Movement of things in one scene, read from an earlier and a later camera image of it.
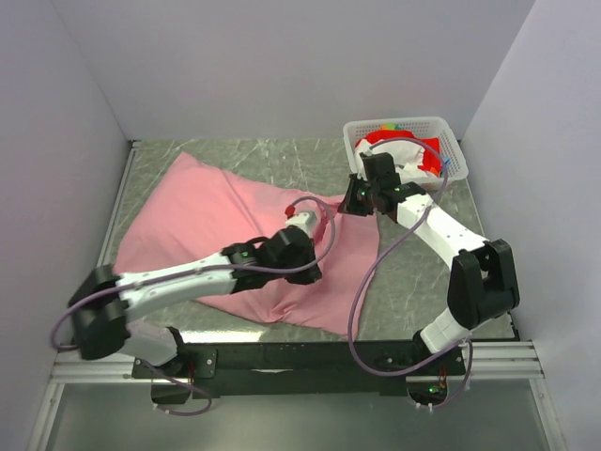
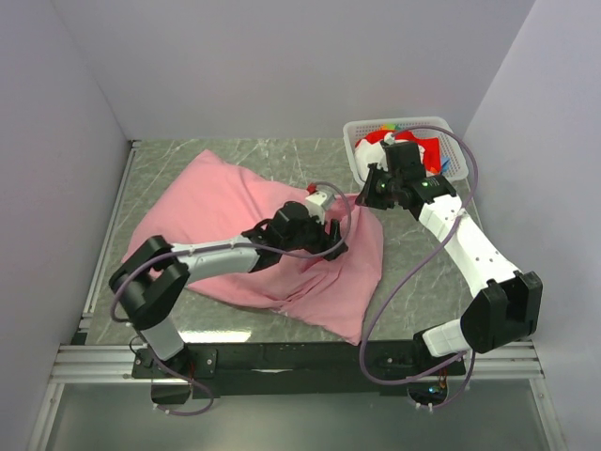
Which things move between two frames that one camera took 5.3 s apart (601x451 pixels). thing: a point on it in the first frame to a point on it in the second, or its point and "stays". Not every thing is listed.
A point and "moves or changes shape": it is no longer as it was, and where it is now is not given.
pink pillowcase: x=173 y=216 moves or changes shape
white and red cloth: x=413 y=155 stays
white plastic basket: x=454 y=164 stays
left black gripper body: x=301 y=277 to x=313 y=237
